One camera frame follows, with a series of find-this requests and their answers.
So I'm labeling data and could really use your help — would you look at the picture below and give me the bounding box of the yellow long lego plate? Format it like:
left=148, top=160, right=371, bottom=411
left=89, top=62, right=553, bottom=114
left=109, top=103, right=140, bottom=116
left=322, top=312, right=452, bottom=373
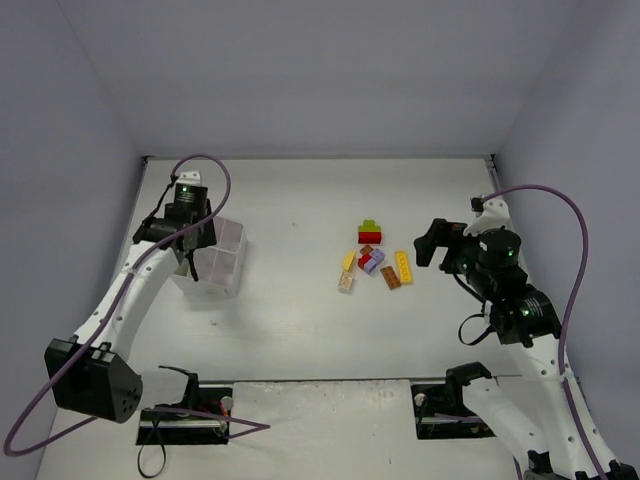
left=394, top=251, right=413, bottom=285

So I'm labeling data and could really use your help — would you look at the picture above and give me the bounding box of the brown lego plate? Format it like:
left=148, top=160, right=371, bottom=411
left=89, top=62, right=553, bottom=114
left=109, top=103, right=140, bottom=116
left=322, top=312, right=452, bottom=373
left=380, top=266, right=402, bottom=290

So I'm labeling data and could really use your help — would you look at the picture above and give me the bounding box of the purple square lego brick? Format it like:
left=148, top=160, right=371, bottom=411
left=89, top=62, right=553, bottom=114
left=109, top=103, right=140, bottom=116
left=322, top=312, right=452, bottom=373
left=369, top=248, right=385, bottom=264

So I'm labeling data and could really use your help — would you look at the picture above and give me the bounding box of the small red lego brick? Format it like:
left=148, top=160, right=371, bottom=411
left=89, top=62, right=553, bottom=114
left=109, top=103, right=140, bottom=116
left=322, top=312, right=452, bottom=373
left=358, top=254, right=372, bottom=270

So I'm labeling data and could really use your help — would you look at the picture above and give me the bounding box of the yellow curved lego piece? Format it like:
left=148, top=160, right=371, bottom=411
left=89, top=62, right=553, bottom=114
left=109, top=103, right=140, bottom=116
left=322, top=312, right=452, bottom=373
left=342, top=251, right=356, bottom=272

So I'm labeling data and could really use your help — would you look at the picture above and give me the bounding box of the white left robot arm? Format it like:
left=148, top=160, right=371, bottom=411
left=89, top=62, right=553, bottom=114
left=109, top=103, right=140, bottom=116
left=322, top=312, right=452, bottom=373
left=44, top=172, right=246, bottom=423

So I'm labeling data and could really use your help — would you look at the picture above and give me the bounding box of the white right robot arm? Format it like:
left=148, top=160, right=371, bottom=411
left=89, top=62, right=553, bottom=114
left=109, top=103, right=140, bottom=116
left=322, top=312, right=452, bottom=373
left=414, top=218, right=639, bottom=479

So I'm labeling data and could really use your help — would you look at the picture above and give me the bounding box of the white divided sorting container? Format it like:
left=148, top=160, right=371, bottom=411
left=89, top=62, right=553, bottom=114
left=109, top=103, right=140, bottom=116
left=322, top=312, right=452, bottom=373
left=172, top=217, right=247, bottom=298

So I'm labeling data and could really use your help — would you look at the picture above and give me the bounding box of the green stepped lego brick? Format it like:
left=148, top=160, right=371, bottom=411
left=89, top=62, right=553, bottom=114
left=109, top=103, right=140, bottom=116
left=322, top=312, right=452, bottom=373
left=358, top=219, right=382, bottom=234

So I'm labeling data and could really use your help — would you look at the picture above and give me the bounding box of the red long lego brick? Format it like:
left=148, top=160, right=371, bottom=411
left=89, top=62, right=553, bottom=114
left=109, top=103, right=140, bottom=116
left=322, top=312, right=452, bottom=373
left=357, top=231, right=383, bottom=245

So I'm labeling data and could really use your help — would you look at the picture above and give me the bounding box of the tan printed lego brick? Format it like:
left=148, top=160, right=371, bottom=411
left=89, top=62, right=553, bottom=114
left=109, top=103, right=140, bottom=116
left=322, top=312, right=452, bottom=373
left=338, top=270, right=354, bottom=293

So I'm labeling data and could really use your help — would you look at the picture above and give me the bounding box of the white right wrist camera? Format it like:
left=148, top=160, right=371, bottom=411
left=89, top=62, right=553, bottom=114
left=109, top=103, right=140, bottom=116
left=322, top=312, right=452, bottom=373
left=463, top=196, right=511, bottom=237

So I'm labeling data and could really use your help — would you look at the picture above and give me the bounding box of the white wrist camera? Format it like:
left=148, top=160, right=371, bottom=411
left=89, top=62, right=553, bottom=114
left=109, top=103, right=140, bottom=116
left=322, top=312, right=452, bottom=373
left=463, top=196, right=511, bottom=237
left=171, top=171, right=202, bottom=186

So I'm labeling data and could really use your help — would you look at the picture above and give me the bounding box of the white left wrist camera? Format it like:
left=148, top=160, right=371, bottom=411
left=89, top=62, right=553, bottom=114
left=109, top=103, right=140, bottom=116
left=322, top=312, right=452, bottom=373
left=171, top=171, right=202, bottom=186

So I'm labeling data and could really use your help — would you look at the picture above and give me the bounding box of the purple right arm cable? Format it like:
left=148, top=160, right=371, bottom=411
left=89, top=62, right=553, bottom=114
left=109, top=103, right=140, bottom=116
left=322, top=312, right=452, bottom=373
left=482, top=184, right=609, bottom=476

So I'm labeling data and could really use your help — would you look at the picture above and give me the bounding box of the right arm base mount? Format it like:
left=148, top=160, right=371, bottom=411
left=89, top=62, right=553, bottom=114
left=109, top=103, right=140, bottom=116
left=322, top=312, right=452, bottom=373
left=411, top=383, right=495, bottom=440

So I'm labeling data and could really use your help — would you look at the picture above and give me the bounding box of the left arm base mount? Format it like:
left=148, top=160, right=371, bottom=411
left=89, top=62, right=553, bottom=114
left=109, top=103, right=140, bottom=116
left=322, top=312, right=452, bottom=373
left=135, top=384, right=271, bottom=479

